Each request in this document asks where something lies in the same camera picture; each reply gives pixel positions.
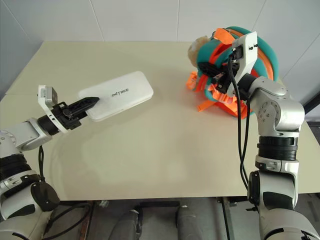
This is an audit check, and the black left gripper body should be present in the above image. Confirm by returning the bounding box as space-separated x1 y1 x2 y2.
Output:
51 101 83 131

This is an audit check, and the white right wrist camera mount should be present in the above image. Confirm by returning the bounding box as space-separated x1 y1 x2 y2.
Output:
231 31 259 85

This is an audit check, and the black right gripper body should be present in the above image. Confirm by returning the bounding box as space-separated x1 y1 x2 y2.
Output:
216 58 241 97

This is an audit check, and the white rectangular box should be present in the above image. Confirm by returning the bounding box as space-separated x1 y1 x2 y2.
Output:
77 70 155 123

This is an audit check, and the orange and teal backpack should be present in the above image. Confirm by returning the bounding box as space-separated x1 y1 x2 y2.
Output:
185 25 281 119

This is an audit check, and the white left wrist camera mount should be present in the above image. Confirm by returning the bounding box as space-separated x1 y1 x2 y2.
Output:
37 84 69 134

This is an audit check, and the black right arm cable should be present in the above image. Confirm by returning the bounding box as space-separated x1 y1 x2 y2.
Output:
226 57 250 192
241 97 256 211

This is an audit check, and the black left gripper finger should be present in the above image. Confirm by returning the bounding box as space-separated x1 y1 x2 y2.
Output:
66 96 101 114
72 107 89 120

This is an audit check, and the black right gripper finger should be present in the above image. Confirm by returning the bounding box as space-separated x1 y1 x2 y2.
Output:
211 73 226 88
198 61 224 77

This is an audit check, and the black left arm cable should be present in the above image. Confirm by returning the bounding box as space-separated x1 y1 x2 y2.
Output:
36 144 92 240

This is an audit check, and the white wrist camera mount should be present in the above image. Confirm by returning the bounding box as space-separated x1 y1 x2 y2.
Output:
37 84 69 134
231 31 259 85

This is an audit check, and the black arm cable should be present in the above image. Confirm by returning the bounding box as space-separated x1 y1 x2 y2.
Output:
36 144 92 240
226 57 250 192
241 97 256 211

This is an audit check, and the black metal table frame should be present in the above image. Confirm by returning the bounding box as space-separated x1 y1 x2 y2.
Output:
216 196 238 240

